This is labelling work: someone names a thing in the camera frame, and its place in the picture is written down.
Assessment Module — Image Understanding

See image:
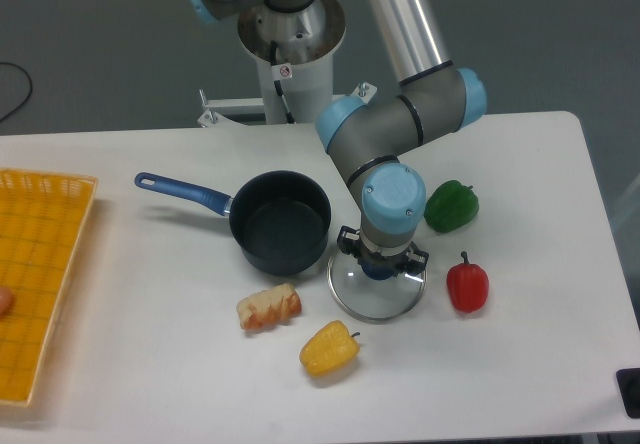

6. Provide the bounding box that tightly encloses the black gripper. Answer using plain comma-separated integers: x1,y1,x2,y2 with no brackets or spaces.
337,226,429,273

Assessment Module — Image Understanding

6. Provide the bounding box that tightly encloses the glass lid blue knob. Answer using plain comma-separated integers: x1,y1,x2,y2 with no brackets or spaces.
327,251,428,323

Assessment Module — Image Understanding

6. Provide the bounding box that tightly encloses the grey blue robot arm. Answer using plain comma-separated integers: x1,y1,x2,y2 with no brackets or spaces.
190,0,487,280

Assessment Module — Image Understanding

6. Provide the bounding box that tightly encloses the green toy bell pepper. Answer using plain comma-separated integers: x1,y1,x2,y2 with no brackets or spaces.
424,180,480,234

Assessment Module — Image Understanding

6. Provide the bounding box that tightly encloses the red toy bell pepper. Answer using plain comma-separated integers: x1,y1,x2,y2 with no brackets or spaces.
446,251,489,314

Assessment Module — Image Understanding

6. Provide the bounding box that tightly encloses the yellow toy bell pepper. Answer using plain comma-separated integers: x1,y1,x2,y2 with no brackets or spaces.
299,320,360,378

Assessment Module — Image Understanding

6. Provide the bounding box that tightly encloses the toy bread piece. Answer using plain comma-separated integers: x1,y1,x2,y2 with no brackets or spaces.
236,283,302,331

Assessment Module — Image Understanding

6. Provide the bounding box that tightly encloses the black device at table edge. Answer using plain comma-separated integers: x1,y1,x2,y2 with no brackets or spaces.
616,368,640,419

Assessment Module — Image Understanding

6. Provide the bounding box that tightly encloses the yellow plastic basket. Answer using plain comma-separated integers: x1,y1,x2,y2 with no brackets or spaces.
1,168,98,407

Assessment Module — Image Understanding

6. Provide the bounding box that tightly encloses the pink object in basket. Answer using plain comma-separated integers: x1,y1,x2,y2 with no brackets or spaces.
0,286,14,316

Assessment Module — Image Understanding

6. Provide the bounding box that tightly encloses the dark saucepan blue handle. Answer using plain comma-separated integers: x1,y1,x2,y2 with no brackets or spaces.
134,170,332,276

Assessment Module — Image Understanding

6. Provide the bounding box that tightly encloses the black cable on floor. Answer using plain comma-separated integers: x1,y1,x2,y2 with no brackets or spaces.
0,61,34,123

